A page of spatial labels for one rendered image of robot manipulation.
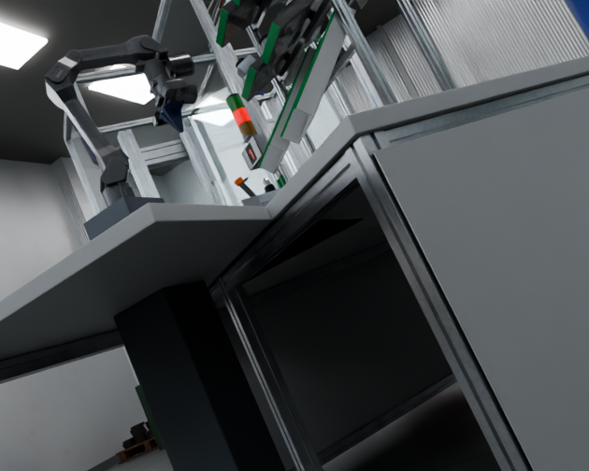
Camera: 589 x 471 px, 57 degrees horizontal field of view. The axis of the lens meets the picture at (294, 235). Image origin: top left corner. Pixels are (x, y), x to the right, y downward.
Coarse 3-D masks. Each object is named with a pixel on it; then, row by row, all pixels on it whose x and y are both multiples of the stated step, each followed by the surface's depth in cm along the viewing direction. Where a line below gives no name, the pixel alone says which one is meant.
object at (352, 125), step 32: (576, 64) 100; (448, 96) 83; (480, 96) 86; (352, 128) 74; (384, 128) 78; (320, 160) 83; (288, 192) 94; (352, 192) 110; (320, 224) 130; (352, 224) 154; (288, 256) 158; (320, 256) 193; (256, 288) 200
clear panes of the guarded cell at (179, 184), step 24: (312, 120) 306; (336, 120) 288; (72, 144) 268; (144, 144) 289; (96, 168) 239; (168, 168) 290; (192, 168) 295; (96, 192) 254; (168, 192) 286; (192, 192) 291
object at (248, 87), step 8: (320, 24) 139; (296, 40) 132; (312, 40) 144; (304, 48) 143; (280, 56) 130; (256, 64) 125; (264, 64) 125; (272, 64) 130; (280, 64) 136; (248, 72) 126; (256, 72) 124; (264, 72) 128; (272, 72) 134; (248, 80) 129; (256, 80) 128; (264, 80) 134; (248, 88) 131; (256, 88) 133; (248, 96) 134
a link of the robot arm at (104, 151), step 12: (48, 72) 133; (48, 84) 132; (60, 84) 133; (72, 84) 134; (48, 96) 138; (60, 96) 133; (72, 96) 134; (72, 108) 134; (84, 108) 135; (72, 120) 135; (84, 120) 134; (84, 132) 133; (96, 132) 134; (96, 144) 133; (108, 144) 134; (96, 156) 135; (108, 156) 131; (120, 156) 132
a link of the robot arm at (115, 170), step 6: (114, 162) 131; (120, 162) 131; (108, 168) 130; (114, 168) 130; (120, 168) 131; (102, 174) 129; (108, 174) 129; (114, 174) 130; (120, 174) 130; (102, 180) 128; (108, 180) 129; (114, 180) 129; (120, 180) 130; (102, 186) 132; (102, 192) 135
